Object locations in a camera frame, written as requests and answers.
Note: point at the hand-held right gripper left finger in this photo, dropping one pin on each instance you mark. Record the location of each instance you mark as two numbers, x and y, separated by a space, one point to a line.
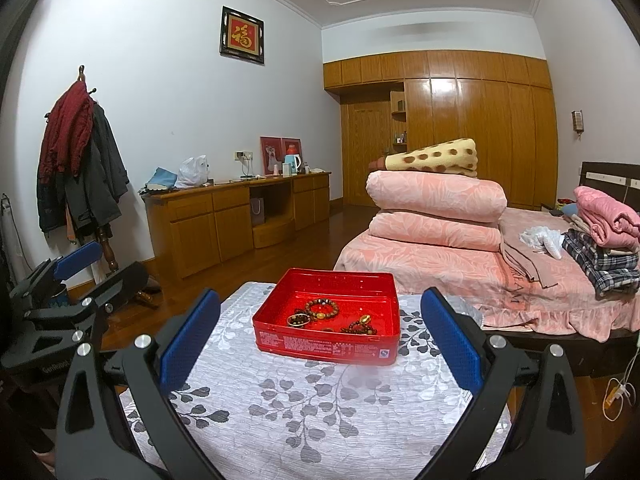
190 340

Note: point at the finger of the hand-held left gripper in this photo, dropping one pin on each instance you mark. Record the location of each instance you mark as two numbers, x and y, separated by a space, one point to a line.
77 260
125 280

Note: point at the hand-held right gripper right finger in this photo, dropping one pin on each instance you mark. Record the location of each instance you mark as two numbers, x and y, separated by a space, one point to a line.
452 340

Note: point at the red tin box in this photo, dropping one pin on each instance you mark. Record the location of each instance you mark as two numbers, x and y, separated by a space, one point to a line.
340 287

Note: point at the wooden coat rack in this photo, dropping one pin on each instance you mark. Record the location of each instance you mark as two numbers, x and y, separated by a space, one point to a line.
106 250

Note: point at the bed with pink bedspread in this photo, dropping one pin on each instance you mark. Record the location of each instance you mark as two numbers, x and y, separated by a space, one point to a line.
450 275

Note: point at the dark hanging jackets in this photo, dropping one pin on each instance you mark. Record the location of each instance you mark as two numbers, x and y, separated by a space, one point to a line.
107 170

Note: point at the beige folded cloth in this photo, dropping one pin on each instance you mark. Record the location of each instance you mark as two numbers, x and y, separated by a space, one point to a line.
525 265

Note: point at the light blue cloth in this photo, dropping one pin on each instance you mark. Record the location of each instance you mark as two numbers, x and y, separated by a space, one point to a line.
162 178

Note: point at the thick pink folded quilt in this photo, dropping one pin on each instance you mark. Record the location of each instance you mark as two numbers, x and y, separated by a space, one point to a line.
435 232
435 195

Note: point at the long wooden sideboard cabinet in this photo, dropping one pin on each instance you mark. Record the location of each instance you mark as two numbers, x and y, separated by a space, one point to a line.
230 230

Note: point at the grey leaf print tablecloth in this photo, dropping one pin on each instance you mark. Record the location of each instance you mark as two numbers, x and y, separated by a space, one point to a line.
300 410

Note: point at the dark red garment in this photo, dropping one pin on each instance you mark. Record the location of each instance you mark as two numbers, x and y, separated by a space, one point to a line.
65 130

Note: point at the crumpled white plastic bag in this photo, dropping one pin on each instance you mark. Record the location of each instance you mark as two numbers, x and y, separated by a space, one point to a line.
542 240

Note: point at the grey paper bag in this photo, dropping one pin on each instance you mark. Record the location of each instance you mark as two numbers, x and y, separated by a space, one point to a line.
257 211

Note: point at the plaid folded clothes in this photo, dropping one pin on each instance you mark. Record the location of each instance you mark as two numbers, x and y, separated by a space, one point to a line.
595 265

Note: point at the white power strip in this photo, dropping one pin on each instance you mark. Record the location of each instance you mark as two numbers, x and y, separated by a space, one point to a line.
616 392

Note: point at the giraffe print blanket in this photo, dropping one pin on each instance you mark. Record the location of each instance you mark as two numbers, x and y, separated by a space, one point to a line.
440 160

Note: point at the brown folded cloth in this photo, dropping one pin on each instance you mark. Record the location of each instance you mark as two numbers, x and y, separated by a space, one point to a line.
377 163

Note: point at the red framed dog picture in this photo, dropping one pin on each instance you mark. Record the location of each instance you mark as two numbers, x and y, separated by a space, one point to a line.
270 152

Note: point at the white cup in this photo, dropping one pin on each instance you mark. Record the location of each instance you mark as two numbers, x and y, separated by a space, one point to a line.
286 170

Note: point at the pink folded jacket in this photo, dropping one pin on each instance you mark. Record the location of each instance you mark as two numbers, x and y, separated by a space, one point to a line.
607 215

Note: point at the light blue electric kettle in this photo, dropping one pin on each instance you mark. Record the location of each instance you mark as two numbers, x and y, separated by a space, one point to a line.
292 162

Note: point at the wooden door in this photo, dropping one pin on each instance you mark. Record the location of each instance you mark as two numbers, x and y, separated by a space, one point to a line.
365 155

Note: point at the dark wooden headboard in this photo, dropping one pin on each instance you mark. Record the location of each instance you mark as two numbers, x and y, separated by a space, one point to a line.
605 175

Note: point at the wooden wardrobe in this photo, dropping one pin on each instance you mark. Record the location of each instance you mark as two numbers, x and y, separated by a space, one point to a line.
475 110

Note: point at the framed red calligraphy picture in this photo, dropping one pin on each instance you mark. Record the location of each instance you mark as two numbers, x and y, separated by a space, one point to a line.
241 35

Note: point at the white wall socket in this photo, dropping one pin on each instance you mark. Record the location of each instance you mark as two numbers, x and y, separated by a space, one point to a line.
244 155

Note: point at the small wall lamp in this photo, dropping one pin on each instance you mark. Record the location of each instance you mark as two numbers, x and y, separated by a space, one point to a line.
578 121

